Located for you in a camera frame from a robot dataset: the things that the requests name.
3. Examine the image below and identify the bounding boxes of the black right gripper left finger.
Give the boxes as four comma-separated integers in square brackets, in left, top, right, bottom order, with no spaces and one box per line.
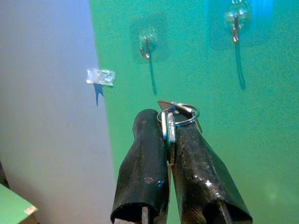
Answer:
[110,108,170,224]

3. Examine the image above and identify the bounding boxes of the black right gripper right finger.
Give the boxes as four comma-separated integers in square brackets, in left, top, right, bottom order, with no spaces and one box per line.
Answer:
[172,121,254,224]

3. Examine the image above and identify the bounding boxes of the keys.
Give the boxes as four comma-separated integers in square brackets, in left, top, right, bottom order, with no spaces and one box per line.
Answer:
[156,100,203,185]

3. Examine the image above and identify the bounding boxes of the clear tape piece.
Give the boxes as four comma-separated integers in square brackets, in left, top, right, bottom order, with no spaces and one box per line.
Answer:
[85,68,116,87]

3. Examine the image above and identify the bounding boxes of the green topped table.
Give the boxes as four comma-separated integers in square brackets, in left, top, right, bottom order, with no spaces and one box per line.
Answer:
[0,183,38,224]

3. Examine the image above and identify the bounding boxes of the green wall board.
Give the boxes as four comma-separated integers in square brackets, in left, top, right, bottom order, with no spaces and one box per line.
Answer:
[89,0,299,224]

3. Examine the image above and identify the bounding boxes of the clear adhesive wall hook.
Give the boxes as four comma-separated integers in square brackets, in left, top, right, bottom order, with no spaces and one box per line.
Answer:
[130,16,171,63]
[209,0,267,51]

